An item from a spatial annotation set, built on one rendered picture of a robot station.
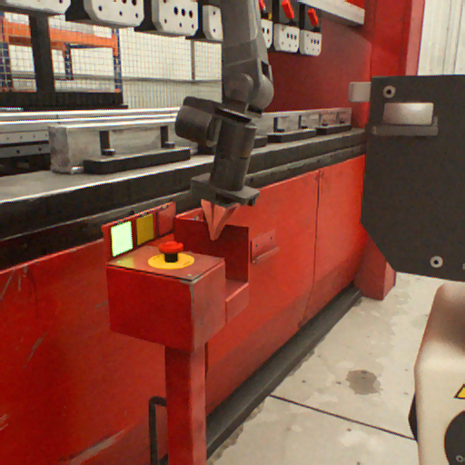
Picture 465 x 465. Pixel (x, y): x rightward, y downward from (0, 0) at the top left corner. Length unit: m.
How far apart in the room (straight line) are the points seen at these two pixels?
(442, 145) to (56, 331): 0.72
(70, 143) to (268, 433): 1.08
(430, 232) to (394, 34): 2.08
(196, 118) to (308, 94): 1.85
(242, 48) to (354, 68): 1.78
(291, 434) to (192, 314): 1.01
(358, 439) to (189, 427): 0.85
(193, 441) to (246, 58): 0.66
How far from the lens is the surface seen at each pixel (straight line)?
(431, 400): 0.51
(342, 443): 1.66
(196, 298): 0.71
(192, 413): 0.91
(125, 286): 0.76
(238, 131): 0.75
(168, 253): 0.74
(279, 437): 1.65
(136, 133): 1.17
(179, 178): 1.10
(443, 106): 0.41
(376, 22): 2.50
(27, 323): 0.89
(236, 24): 0.78
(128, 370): 1.10
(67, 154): 1.04
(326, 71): 2.56
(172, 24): 1.26
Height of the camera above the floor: 1.03
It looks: 16 degrees down
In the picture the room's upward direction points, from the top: straight up
